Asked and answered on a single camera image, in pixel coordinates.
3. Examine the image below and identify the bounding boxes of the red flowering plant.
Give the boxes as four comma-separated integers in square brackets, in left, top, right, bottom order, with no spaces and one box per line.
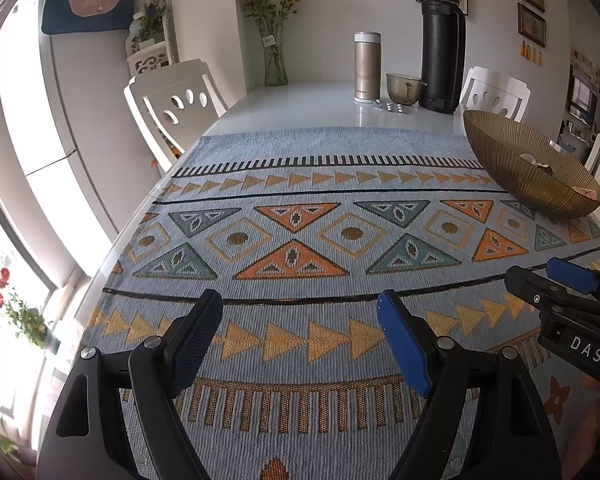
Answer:
[0,265,51,351]

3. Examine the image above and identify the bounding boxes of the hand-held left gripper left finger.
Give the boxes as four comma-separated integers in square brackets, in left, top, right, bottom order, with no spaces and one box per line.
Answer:
[36,288,225,480]

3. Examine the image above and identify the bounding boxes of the white refrigerator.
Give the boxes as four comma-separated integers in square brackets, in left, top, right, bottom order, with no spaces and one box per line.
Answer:
[0,0,181,233]

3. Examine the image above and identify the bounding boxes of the large black vacuum flask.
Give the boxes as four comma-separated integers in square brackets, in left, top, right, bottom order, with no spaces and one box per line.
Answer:
[418,0,467,114]

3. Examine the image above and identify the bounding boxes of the glass vase with flowers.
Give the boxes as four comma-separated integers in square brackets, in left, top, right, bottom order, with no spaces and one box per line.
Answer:
[234,0,307,87]

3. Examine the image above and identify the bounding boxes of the person's right hand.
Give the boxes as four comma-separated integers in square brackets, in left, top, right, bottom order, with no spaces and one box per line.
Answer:
[565,377,600,461]

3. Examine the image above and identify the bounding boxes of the blue artificial flowers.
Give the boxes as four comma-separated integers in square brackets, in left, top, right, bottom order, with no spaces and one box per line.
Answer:
[132,0,170,43]

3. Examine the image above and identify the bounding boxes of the grey glass cup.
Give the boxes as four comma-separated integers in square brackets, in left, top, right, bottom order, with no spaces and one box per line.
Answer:
[385,72,425,107]

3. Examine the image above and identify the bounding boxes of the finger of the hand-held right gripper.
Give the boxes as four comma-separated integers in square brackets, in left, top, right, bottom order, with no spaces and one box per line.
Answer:
[504,265,600,333]
[546,257,600,296]

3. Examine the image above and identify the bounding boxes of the white carved shelf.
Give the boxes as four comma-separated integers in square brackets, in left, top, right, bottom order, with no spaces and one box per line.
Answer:
[126,10,181,78]

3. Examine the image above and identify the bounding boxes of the dark blue cloth cover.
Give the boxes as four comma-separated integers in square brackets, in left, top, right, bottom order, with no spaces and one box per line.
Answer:
[40,0,134,36]

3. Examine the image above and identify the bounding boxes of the orange hanging tassels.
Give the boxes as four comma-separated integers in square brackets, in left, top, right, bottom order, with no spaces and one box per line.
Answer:
[517,42,545,65]

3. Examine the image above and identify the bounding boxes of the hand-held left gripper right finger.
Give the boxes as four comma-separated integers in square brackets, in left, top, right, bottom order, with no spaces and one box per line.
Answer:
[376,289,563,480]

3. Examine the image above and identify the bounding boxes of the amber ribbed glass bowl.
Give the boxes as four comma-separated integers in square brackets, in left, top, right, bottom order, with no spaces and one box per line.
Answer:
[462,110,600,220]

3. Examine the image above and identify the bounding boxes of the blue patterned woven table mat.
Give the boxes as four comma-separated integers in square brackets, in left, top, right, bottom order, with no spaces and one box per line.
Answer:
[77,126,600,480]

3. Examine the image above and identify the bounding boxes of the gold thermos tumbler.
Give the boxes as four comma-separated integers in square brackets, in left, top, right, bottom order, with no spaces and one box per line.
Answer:
[354,31,382,105]

